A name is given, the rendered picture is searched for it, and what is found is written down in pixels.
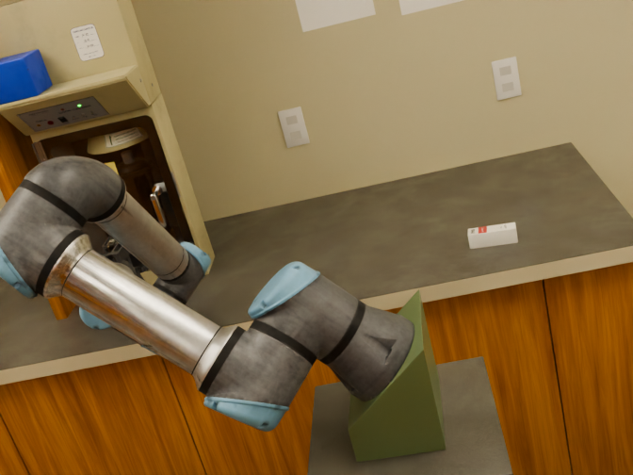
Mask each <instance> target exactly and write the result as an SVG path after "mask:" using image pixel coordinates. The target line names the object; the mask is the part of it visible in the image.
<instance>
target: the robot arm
mask: <svg viewBox="0 0 633 475"><path fill-rule="evenodd" d="M86 222H91V223H96V224H98V225H99V226H100V227H101V228H102V229H103V230H105V231H106V232H107V233H108V234H109V235H110V236H111V237H108V238H107V240H106V241H105V243H104V245H103V246H102V247H103V249H104V252H105V253H104V254H103V255H101V254H99V253H97V252H95V251H94V250H93V249H92V246H91V242H90V237H89V236H88V235H87V234H85V233H83V232H82V231H81V230H82V228H83V227H84V225H85V224H86ZM210 264H211V258H210V257H209V255H208V254H207V253H205V252H204V251H203V250H201V249H200V248H198V247H197V246H195V245H193V244H191V243H189V242H182V243H181V244H180V243H179V242H178V241H176V240H175V239H174V238H173V237H172V236H171V235H170V234H169V233H168V232H167V231H166V230H165V229H164V228H163V227H162V226H161V225H160V224H159V223H158V222H157V221H156V220H155V219H154V218H153V217H152V216H151V215H150V214H149V213H148V212H147V211H146V210H145V209H144V208H143V207H142V206H141V205H140V204H139V203H138V202H137V201H136V200H135V199H134V198H133V197H132V196H131V195H130V194H129V193H128V192H127V191H126V185H125V183H124V181H123V180H122V178H121V177H120V176H119V175H118V174H117V173H116V172H115V171H113V170H112V169H111V168H110V167H108V166H107V165H106V164H104V163H102V162H100V161H98V160H95V159H92V158H88V157H83V156H60V157H55V158H51V159H48V160H46V161H43V162H42V163H41V164H39V165H37V166H36V167H34V168H33V169H32V170H31V171H30V172H29V173H28V174H27V175H26V176H25V177H24V179H23V182H22V183H21V184H20V186H19V187H17V189H16V190H15V191H14V193H13V194H12V195H11V197H10V198H9V199H8V201H7V203H6V204H5V205H4V207H3V208H2V209H1V211H0V277H1V278H2V279H4V280H5V281H6V282H8V283H9V284H10V285H11V286H13V287H14V288H15V289H17V290H18V291H19V292H21V293H22V294H23V295H24V296H26V298H28V299H33V298H34V297H37V295H38V293H39V294H40V295H41V296H43V297H44V298H46V299H51V298H55V297H58V296H62V297H64V298H66V299H67V300H69V301H71V302H72V303H74V304H76V305H78V306H79V314H80V317H81V319H82V320H83V321H84V323H85V324H86V325H88V327H90V328H92V329H99V330H105V329H107V328H109V327H111V328H112V329H115V330H117V331H118V332H120V333H122V334H123V335H125V336H127V337H129V338H130V339H132V340H133V341H135V342H137V344H139V345H140V347H142V348H145V349H147V350H149V351H150V352H153V353H155V354H157V355H160V356H162V357H163V358H165V359H167V360H168V361H170V362H172V363H173V364H174V365H176V366H177V367H179V368H181V369H183V370H185V371H186V372H188V373H190V374H191V375H193V377H194V380H195V384H196V387H197V390H198V391H200V392H202V393H203V394H204V395H206V396H207V397H205V398H204V403H203V404H204V406H206V407H208V408H210V409H212V410H215V411H217V412H219V413H221V414H223V415H225V416H227V417H229V418H233V419H235V420H237V421H240V422H242V423H244V424H247V425H249V426H251V427H253V428H255V429H258V430H260V431H264V432H269V431H271V430H273V429H275V428H276V426H277V425H278V424H279V422H280V420H281V419H282V417H283V416H284V414H285V412H286V411H288V410H289V406H290V404H291V402H292V401H293V400H294V398H295V396H296V394H297V393H298V391H299V389H300V387H301V385H302V383H303V382H304V380H305V378H306V376H307V375H308V373H309V371H310V369H311V368H312V366H313V364H314V363H315V362H316V360H319V361H321V362H322V363H324V364H325V365H327V366H328V367H329V368H330V369H331V370H332V371H333V373H334V374H335V375H336V376H337V378H338V379H339V380H340V381H341V383H342V384H343V385H344V386H345V388H346V389H347V390H348V391H349V393H350V394H352V395H353V396H355V397H356V398H358V399H359V400H361V401H370V400H372V399H374V398H375V397H377V396H378V395H379V394H380V393H381V392H382V391H383V390H384V389H385V388H386V387H387V386H388V385H389V384H390V383H391V381H392V380H393V379H394V377H395V376H396V375H397V373H398V371H399V370H400V368H401V366H402V365H403V363H404V361H405V359H406V357H407V355H408V353H409V351H410V348H411V347H412V344H413V340H414V324H413V323H412V322H411V321H409V320H408V319H406V318H404V317H403V316H401V315H399V314H394V313H391V312H388V311H385V310H381V309H378V308H375V307H371V306H368V305H366V304H365V303H363V302H361V301H360V300H358V299H357V298H355V297H354V296H352V295H351V294H349V293H348V292H347V291H346V290H344V289H343V288H341V287H339V286H338V285H336V284H335V283H333V282H332V281H330V280H329V279H327V278H326V277H324V276H323V275H321V274H320V272H319V271H318V270H313V269H311V268H310V267H308V266H306V265H305V264H303V263H301V262H298V261H295V262H291V263H289V264H287V265H286V266H284V267H283V268H282V269H280V270H279V271H278V272H277V273H276V274H275V275H274V276H273V277H272V278H271V279H270V280H269V281H268V283H267V284H266V285H265V286H264V287H263V289H262V290H261V291H260V292H259V294H258V295H257V296H256V298H255V299H254V300H253V302H252V304H251V306H250V308H249V311H248V314H249V315H250V316H251V319H254V321H253V323H252V325H251V326H250V328H249V329H248V331H246V330H244V329H242V328H241V327H239V326H237V325H234V326H230V327H226V328H223V327H220V326H218V325H217V324H216V323H214V322H212V321H211V320H209V319H207V318H205V317H204V316H202V315H200V314H199V313H197V312H195V311H194V310H192V309H190V308H189V307H187V306H186V303H187V301H188V299H189V298H190V296H191V295H192V293H193V291H194V290H195V288H196V287H197V285H198V284H199V283H200V281H201V280H202V279H203V278H204V276H205V273H206V271H207V270H208V268H209V266H210ZM147 269H149V270H151V271H152V272H153V273H154V274H155V275H156V276H158V278H157V279H156V281H155V282H154V284H153V285H150V284H149V283H147V282H145V280H144V279H143V277H142V276H141V273H143V272H144V271H146V270H147Z"/></svg>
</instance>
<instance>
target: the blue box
mask: <svg viewBox="0 0 633 475"><path fill-rule="evenodd" d="M52 85H53V84H52V82H51V79H50V76H49V74H48V72H47V69H46V67H45V64H44V62H43V59H42V56H41V52H40V50H39V49H36V50H32V51H28V52H24V53H21V54H17V55H13V56H9V57H2V58H0V105H3V104H7V103H11V102H15V101H19V100H23V99H26V98H30V97H34V96H38V95H40V94H41V93H42V92H44V91H45V90H47V89H48V88H50V87H51V86H52Z"/></svg>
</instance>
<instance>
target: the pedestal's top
mask: <svg viewBox="0 0 633 475"><path fill-rule="evenodd" d="M436 367H437V372H438V376H439V382H440V391H441V401H442V410H443V421H444V430H445V440H446V449H445V450H437V451H430V452H423V453H417V454H409V455H402V456H396V457H389V458H382V459H376V460H369V461H363V462H357V461H356V457H355V454H354V450H353V447H352V444H351V441H350V437H349V431H348V429H349V405H350V393H349V391H348V390H347V389H346V388H345V386H344V385H343V384H342V383H341V382H338V383H332V384H327V385H318V386H315V396H314V408H313V418H312V430H311V440H310V451H309V462H308V472H307V475H513V473H512V469H511V462H510V458H509V455H508V451H507V447H506V443H505V439H504V435H503V432H502V428H501V425H500V421H499V417H498V413H497V410H496V406H495V399H494V395H493V391H492V388H491V384H490V380H489V377H488V373H487V369H486V366H485V362H484V358H483V356H481V357H475V358H469V359H464V360H459V361H454V362H448V363H444V364H438V365H436Z"/></svg>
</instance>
